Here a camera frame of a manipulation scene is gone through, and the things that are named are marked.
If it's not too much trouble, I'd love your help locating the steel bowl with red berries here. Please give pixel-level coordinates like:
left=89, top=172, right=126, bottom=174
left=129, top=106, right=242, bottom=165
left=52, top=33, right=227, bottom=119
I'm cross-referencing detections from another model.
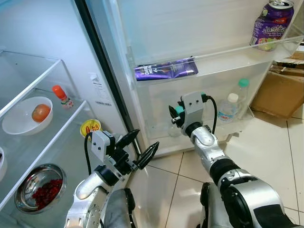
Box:
left=14, top=164, right=67, bottom=213

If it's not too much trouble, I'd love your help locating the silver fridge door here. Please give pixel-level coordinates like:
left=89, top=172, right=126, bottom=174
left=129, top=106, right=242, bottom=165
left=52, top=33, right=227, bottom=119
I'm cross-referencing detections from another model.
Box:
left=85, top=0, right=304, bottom=157

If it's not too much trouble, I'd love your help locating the white bowl with tomato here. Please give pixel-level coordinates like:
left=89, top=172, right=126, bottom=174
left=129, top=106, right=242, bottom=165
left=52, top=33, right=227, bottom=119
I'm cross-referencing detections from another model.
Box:
left=2, top=96, right=54, bottom=136

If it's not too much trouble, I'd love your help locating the purple juice can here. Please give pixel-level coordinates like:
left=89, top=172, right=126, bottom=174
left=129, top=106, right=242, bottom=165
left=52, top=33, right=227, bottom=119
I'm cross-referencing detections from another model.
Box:
left=250, top=0, right=295, bottom=52

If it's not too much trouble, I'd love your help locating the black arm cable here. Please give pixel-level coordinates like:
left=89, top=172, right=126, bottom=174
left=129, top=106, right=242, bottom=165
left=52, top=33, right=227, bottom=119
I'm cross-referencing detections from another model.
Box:
left=202, top=94, right=218, bottom=135
left=85, top=132, right=94, bottom=175

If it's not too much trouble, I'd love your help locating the small orange-capped bottle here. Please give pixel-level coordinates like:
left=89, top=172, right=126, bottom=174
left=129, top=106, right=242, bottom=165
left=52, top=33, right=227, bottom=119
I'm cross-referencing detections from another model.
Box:
left=52, top=85, right=74, bottom=110

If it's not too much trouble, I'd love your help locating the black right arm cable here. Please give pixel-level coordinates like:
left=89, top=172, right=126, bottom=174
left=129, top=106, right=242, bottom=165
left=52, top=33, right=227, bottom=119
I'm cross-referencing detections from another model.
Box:
left=202, top=94, right=218, bottom=135

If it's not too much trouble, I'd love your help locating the red tomato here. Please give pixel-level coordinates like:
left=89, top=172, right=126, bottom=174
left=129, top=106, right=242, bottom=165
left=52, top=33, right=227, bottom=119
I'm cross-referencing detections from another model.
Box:
left=32, top=104, right=51, bottom=123

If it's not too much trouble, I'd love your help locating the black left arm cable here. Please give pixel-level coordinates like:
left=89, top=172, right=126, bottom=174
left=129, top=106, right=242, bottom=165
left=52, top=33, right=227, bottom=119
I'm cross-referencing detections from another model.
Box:
left=85, top=132, right=94, bottom=175

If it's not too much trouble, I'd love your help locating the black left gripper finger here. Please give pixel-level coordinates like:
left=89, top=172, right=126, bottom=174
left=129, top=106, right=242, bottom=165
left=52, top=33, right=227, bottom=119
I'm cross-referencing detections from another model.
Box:
left=134, top=141, right=160, bottom=171
left=114, top=129, right=141, bottom=152

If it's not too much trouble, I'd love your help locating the purple chocolate bar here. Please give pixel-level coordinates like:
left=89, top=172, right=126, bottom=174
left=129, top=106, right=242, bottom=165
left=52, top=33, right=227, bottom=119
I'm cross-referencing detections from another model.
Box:
left=134, top=58, right=199, bottom=81

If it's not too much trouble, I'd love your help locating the clear fridge door shelf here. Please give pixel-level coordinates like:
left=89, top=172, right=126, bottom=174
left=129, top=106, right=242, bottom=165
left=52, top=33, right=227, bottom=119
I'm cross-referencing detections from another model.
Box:
left=124, top=26, right=304, bottom=82
left=138, top=62, right=259, bottom=152

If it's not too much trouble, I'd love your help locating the white-capped clear water bottle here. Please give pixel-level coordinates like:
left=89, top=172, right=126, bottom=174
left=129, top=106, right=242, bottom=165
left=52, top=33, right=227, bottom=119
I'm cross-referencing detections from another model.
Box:
left=218, top=93, right=239, bottom=124

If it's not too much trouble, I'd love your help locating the white bowl with sausage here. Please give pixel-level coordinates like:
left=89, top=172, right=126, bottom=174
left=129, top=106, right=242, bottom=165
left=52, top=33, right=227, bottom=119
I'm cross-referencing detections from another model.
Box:
left=0, top=147, right=8, bottom=181

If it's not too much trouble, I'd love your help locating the large printed cardboard box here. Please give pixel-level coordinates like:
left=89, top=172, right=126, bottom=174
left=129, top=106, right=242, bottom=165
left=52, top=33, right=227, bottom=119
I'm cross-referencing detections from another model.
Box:
left=250, top=71, right=304, bottom=119

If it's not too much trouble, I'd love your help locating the yellow food can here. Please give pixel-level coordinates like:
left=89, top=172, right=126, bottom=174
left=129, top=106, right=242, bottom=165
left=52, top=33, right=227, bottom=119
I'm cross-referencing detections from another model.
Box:
left=80, top=119, right=102, bottom=139

